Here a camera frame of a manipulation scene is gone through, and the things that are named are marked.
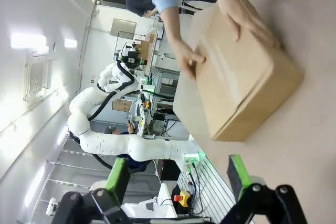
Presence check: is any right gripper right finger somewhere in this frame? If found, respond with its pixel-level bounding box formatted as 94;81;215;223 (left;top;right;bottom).
223;154;308;224

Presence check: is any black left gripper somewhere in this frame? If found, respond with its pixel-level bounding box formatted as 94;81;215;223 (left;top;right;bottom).
123;50;142;69

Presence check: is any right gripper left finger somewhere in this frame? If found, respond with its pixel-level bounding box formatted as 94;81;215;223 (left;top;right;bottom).
51;157;132;224

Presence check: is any brown cardboard box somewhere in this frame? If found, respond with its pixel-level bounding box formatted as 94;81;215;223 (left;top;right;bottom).
172;0;305;142

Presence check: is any person's right forearm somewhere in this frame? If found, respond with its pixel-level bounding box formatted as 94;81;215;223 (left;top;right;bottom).
136;0;186;45

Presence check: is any white arm base connector box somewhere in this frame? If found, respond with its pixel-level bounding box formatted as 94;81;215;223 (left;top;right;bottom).
183;152;202;167

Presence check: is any small cardboard box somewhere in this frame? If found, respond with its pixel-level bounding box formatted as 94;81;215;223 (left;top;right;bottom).
112;99;132;112

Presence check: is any person's right hand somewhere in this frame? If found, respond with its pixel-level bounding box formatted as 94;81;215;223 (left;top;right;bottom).
170;37;207;80

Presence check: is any person's left hand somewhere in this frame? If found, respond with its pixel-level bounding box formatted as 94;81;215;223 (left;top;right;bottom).
217;0;281;49

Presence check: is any wooden board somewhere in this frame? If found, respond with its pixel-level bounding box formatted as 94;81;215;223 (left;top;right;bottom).
134;28;159;78

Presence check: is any grey slatted panel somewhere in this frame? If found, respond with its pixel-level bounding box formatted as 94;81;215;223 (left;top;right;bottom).
177;155;238;224

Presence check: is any grey metal cabinet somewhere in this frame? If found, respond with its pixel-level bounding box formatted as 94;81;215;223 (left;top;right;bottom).
149;66;182;116

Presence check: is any white foam sheet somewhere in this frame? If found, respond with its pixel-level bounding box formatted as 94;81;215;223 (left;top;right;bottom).
122;183;177;219

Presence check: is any seated person with grey cap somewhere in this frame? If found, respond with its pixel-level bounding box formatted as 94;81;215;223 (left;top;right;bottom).
103;123;137;136

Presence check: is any yellow emergency stop button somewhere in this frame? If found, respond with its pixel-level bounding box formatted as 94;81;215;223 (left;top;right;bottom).
172;189;192;208

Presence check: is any white mounted device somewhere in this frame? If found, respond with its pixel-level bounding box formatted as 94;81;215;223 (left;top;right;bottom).
45;197;59;216

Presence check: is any white ceiling air vent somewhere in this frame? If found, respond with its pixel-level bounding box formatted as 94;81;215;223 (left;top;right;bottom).
23;56;53;103

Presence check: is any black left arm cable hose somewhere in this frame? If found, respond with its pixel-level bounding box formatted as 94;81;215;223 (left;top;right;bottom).
68;61;139;174

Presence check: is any grey wall panel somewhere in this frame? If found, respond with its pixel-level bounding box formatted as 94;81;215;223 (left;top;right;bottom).
110;18;138;37

